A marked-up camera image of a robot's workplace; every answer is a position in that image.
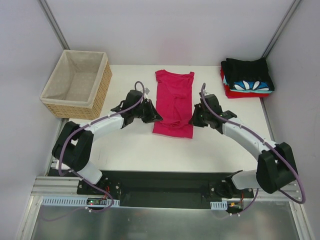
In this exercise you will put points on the wicker basket with liner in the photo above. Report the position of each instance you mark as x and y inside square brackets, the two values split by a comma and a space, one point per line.
[78, 85]

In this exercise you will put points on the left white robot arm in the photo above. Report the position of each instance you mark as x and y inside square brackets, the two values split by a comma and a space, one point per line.
[74, 144]

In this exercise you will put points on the aluminium frame post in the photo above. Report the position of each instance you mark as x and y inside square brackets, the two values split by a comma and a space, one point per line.
[54, 24]
[295, 4]

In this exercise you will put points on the red t shirt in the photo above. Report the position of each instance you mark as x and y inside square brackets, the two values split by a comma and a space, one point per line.
[232, 94]

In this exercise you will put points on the left aluminium frame post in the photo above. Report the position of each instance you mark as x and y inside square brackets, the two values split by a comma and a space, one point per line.
[54, 24]

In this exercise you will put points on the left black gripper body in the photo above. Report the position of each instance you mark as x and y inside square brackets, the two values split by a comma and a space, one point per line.
[147, 111]

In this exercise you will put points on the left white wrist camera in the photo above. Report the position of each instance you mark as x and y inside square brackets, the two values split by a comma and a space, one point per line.
[146, 91]

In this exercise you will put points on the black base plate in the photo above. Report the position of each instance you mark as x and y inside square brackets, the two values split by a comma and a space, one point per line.
[147, 189]

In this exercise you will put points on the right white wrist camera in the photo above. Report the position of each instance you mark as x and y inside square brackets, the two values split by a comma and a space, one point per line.
[204, 93]

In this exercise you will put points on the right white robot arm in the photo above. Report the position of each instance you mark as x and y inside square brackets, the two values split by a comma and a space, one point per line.
[276, 165]

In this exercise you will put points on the right aluminium frame post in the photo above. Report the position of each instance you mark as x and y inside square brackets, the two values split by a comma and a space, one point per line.
[295, 4]

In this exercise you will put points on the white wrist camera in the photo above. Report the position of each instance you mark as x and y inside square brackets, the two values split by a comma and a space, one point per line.
[146, 91]
[204, 93]

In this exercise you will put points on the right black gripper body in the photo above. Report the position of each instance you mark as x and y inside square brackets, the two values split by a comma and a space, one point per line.
[201, 116]

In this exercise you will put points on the pink t shirt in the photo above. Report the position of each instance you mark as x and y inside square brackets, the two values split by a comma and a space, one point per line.
[174, 104]

